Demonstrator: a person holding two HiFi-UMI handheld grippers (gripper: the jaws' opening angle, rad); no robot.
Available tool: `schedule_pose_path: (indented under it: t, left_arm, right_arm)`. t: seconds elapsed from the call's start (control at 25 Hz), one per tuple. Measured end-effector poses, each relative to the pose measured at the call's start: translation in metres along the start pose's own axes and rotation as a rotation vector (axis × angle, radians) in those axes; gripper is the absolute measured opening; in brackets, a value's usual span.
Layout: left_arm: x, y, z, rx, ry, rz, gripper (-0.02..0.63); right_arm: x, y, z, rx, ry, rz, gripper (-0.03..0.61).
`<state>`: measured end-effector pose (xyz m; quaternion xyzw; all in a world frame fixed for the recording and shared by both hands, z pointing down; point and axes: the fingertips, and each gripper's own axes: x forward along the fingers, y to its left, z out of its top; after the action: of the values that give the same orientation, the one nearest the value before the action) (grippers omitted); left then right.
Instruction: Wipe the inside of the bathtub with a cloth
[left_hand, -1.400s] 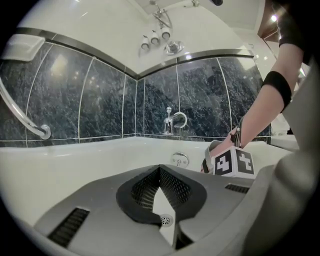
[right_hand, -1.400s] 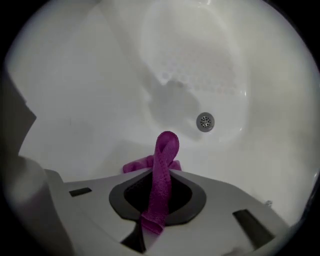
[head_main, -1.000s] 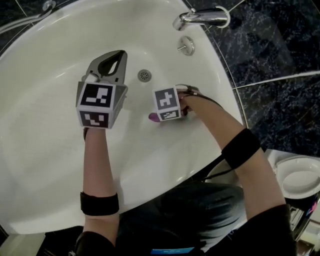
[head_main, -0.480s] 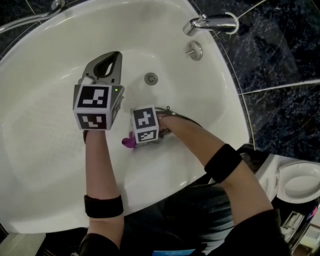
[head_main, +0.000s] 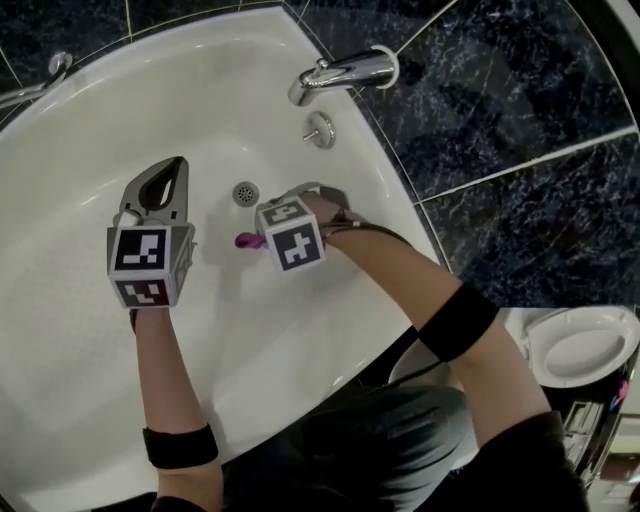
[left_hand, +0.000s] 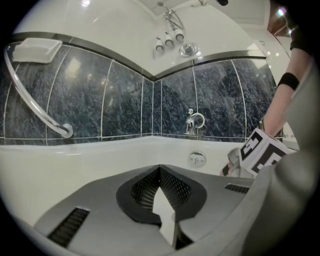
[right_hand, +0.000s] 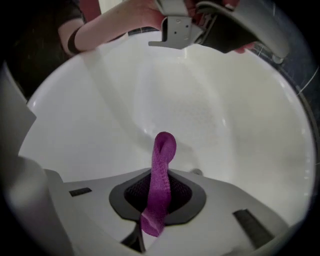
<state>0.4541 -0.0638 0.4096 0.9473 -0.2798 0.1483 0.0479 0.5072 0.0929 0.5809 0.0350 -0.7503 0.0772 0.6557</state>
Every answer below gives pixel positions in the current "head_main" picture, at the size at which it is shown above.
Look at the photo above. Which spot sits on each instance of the person's dark sleeve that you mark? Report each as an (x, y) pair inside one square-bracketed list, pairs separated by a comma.
[(177, 504), (530, 465)]

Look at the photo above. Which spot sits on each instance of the white toilet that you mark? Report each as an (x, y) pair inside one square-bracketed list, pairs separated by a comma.
[(580, 345)]

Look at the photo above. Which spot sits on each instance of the white bathtub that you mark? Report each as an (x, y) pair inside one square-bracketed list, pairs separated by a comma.
[(100, 375)]

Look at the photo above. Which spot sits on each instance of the person's left forearm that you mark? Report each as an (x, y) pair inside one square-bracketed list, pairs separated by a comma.
[(170, 370)]

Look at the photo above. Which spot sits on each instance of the person's right hand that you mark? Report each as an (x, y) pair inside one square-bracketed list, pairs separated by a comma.
[(322, 212)]

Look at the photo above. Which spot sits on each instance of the round tub drain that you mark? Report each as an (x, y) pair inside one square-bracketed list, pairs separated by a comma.
[(246, 193)]

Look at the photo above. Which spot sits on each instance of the chrome grab bar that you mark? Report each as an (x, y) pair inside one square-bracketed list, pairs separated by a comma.
[(35, 87)]

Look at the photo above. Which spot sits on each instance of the person's legs in jeans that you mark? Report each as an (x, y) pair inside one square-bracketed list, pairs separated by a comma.
[(360, 450)]

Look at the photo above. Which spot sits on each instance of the person's right forearm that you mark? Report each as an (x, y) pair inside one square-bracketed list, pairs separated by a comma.
[(400, 280)]

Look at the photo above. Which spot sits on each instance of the person's dark left sleeve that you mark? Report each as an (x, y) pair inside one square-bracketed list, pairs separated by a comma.
[(177, 504)]

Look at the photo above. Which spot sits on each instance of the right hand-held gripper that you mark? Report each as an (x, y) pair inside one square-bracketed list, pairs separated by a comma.
[(292, 240)]

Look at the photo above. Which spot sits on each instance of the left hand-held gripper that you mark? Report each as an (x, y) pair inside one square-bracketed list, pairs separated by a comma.
[(140, 265)]

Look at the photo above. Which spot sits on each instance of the purple cleaning cloth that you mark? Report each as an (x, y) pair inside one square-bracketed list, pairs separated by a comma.
[(248, 241)]

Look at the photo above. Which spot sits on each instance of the chrome tub spout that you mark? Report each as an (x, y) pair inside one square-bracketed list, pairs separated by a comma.
[(345, 70)]

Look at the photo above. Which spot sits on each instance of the person's dark right sleeve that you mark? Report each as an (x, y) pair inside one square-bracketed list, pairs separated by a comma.
[(530, 465)]

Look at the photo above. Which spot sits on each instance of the chrome tub overflow plate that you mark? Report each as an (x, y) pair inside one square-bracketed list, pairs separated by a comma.
[(320, 129)]

